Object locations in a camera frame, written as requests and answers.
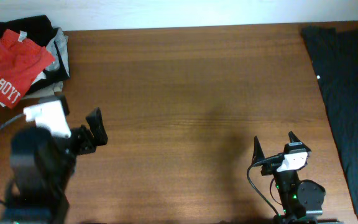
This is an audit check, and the dark garment on table right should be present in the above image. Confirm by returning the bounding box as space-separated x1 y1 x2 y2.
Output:
301 26 358 219

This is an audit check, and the red orange t-shirt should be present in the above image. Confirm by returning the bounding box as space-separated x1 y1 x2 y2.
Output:
0 29 55 109

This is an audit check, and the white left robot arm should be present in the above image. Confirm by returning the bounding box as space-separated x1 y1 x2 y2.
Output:
0 108 108 224

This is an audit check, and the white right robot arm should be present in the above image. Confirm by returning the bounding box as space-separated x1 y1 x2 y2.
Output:
247 131 326 223

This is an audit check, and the folded clothes pile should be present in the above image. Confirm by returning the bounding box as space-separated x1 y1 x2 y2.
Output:
0 14 71 101

